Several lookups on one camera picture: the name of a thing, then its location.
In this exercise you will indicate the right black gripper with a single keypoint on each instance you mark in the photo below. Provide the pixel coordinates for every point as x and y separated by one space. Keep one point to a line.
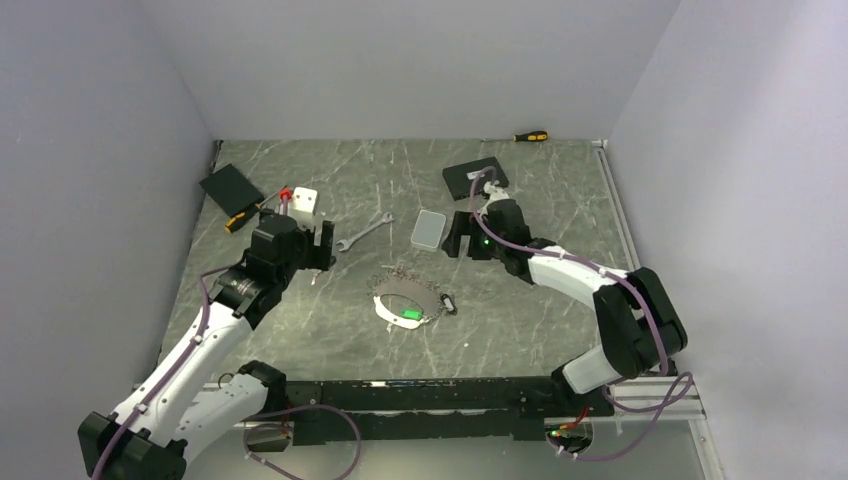
462 225

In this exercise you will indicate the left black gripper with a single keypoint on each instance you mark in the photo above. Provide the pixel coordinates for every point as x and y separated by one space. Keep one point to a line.
315 256

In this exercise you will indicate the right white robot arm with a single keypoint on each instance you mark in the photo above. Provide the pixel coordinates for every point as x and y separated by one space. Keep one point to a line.
638 325

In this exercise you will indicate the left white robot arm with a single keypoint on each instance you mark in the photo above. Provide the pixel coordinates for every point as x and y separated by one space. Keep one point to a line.
163 425

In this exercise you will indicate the grey plastic box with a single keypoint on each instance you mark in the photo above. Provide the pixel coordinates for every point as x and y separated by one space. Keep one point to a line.
428 230

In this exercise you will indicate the small silver wrench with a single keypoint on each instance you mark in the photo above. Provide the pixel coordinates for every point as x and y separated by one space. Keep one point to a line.
344 245

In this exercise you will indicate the yellow black screwdriver near box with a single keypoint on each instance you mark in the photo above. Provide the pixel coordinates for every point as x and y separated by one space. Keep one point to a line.
239 220

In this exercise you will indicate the black flat box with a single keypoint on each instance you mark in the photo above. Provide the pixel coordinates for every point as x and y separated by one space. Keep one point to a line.
231 190

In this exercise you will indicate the black network switch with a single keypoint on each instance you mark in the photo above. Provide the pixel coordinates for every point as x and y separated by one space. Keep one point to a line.
458 178

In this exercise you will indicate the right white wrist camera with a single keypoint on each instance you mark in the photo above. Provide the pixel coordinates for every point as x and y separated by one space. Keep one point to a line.
493 193

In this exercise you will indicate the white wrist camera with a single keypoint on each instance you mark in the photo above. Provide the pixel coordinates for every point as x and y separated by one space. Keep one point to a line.
302 207
493 193

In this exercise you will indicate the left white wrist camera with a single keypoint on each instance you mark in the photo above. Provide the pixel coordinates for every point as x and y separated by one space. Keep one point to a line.
302 207

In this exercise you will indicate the yellow black screwdriver at wall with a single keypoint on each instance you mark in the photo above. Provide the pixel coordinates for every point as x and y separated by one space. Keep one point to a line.
537 136

